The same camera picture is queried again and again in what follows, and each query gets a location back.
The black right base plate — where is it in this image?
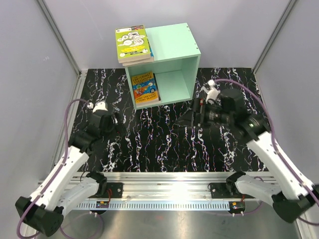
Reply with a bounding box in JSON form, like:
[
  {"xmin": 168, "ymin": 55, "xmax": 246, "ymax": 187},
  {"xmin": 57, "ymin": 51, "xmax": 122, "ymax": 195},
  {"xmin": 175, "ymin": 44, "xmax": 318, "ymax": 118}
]
[{"xmin": 208, "ymin": 182, "xmax": 251, "ymax": 199}]

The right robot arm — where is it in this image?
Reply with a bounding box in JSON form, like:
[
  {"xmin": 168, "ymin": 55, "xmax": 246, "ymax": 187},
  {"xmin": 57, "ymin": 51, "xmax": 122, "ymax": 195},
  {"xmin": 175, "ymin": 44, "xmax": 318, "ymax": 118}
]
[{"xmin": 176, "ymin": 89, "xmax": 319, "ymax": 223}]

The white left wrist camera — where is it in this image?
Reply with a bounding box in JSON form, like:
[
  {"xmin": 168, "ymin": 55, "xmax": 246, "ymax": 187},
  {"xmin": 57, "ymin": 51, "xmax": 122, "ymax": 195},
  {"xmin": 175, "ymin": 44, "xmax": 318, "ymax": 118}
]
[{"xmin": 87, "ymin": 101, "xmax": 109, "ymax": 115}]

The dark Tale of Two Cities book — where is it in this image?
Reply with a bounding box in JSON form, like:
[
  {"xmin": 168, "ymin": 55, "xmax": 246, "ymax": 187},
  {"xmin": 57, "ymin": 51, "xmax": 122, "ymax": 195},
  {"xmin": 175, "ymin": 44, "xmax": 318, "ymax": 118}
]
[{"xmin": 153, "ymin": 73, "xmax": 161, "ymax": 102}]

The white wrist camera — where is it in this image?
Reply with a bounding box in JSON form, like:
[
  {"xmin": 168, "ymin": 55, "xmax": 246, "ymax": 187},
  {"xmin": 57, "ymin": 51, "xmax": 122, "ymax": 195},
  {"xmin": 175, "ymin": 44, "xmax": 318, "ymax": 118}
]
[
  {"xmin": 202, "ymin": 80, "xmax": 220, "ymax": 104},
  {"xmin": 87, "ymin": 101, "xmax": 109, "ymax": 115}
]

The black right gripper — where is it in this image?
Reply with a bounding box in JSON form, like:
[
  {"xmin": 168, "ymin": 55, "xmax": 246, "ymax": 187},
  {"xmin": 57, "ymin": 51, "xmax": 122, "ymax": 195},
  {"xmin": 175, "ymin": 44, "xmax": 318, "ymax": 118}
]
[{"xmin": 175, "ymin": 97, "xmax": 233, "ymax": 129}]

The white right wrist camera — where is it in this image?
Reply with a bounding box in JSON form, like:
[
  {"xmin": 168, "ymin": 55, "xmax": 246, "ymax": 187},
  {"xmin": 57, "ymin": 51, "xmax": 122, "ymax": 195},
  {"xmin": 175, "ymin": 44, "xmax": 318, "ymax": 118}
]
[{"xmin": 202, "ymin": 80, "xmax": 220, "ymax": 104}]

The mint green open box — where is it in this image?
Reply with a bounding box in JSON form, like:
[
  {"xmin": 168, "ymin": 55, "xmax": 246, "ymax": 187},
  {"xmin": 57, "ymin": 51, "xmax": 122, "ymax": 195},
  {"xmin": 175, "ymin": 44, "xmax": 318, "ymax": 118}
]
[{"xmin": 125, "ymin": 23, "xmax": 201, "ymax": 110}]

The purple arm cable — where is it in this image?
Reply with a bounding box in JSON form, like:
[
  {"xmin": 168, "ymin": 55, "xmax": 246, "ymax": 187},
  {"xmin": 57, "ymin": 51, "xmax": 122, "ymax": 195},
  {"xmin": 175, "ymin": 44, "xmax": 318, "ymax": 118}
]
[
  {"xmin": 16, "ymin": 99, "xmax": 104, "ymax": 239},
  {"xmin": 214, "ymin": 79, "xmax": 319, "ymax": 225}
]

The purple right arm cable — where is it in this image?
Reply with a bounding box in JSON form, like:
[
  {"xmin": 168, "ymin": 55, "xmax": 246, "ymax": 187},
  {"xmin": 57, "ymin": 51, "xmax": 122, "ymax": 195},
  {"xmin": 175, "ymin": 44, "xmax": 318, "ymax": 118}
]
[{"xmin": 214, "ymin": 79, "xmax": 319, "ymax": 225}]

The orange 130-Storey Treehouse book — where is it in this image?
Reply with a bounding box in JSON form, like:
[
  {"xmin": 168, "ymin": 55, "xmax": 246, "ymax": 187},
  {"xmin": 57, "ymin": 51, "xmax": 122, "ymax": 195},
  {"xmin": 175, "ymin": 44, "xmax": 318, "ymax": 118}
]
[{"xmin": 131, "ymin": 71, "xmax": 159, "ymax": 107}]

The blue 26-Storey Treehouse book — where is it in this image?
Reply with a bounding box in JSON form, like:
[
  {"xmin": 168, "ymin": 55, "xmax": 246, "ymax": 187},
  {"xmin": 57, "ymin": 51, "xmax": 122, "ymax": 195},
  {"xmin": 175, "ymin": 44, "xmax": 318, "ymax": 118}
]
[{"xmin": 147, "ymin": 36, "xmax": 154, "ymax": 62}]

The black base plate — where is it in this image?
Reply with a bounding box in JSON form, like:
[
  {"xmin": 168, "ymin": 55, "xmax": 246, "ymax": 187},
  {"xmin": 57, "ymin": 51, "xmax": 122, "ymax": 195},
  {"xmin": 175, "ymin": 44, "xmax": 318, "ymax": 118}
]
[
  {"xmin": 93, "ymin": 182, "xmax": 124, "ymax": 199},
  {"xmin": 208, "ymin": 182, "xmax": 251, "ymax": 199}
]

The black marble pattern mat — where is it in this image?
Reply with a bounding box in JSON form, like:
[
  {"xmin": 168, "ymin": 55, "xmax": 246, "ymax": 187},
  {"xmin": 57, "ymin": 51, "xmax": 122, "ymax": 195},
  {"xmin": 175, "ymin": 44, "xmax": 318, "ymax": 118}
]
[{"xmin": 79, "ymin": 69, "xmax": 267, "ymax": 172}]

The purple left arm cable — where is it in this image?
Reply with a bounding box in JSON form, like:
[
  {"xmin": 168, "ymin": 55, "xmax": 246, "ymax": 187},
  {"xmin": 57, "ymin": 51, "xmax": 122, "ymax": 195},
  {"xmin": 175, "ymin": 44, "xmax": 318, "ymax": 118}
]
[{"xmin": 16, "ymin": 99, "xmax": 104, "ymax": 239}]

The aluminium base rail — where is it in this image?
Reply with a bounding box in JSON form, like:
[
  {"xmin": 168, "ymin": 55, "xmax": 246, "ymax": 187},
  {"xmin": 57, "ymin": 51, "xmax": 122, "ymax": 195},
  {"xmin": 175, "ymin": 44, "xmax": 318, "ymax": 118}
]
[{"xmin": 33, "ymin": 171, "xmax": 304, "ymax": 211}]

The lime green book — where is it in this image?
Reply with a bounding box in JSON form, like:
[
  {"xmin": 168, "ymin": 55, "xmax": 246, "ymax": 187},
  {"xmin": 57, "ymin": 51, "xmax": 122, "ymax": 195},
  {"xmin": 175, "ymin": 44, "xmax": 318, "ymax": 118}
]
[{"xmin": 115, "ymin": 25, "xmax": 151, "ymax": 63}]

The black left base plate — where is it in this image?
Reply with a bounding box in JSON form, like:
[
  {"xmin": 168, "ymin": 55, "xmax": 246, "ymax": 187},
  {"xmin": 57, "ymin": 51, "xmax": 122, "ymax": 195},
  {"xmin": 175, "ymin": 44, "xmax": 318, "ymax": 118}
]
[{"xmin": 93, "ymin": 182, "xmax": 124, "ymax": 199}]

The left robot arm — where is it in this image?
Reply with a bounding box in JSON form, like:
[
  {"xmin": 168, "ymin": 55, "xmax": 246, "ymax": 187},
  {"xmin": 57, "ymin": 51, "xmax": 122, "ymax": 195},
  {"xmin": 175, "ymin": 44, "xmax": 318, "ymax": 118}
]
[{"xmin": 15, "ymin": 110, "xmax": 125, "ymax": 237}]

